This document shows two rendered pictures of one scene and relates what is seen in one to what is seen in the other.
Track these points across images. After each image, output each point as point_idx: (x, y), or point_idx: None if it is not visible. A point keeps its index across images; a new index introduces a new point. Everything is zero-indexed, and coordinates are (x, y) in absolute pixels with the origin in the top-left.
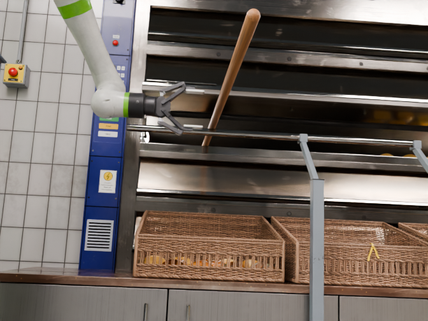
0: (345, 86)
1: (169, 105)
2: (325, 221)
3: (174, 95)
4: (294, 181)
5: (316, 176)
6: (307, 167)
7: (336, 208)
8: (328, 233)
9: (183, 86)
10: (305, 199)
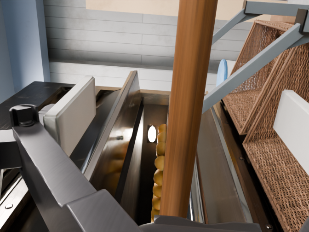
0: (79, 157)
1: (189, 229)
2: (265, 182)
3: (74, 179)
4: (214, 217)
5: (288, 30)
6: (261, 64)
7: (240, 177)
8: (280, 179)
9: (6, 139)
10: (243, 197)
